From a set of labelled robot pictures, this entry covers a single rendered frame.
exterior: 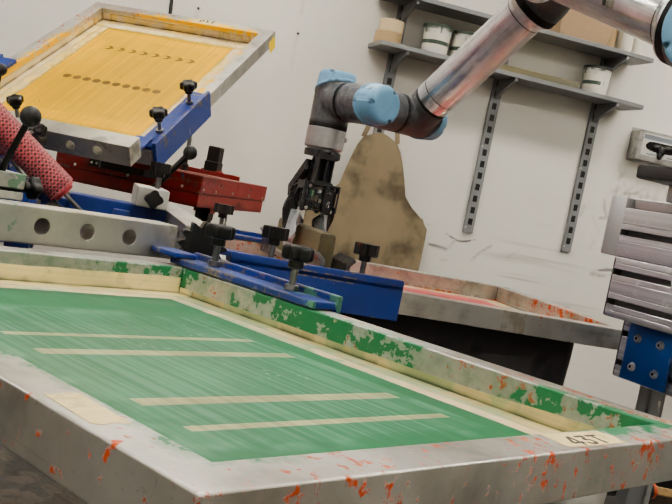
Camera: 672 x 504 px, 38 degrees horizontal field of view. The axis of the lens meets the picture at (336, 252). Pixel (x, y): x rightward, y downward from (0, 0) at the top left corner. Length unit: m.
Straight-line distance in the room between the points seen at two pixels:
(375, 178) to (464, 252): 0.53
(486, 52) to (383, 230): 2.29
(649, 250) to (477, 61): 0.50
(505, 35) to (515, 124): 2.54
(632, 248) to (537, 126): 2.84
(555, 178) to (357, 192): 0.92
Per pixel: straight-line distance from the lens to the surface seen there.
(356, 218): 3.96
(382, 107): 1.74
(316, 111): 1.84
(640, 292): 1.46
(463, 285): 2.28
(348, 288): 1.60
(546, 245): 4.35
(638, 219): 1.48
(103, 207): 1.80
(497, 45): 1.74
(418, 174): 4.08
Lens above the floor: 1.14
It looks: 4 degrees down
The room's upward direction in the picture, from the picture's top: 11 degrees clockwise
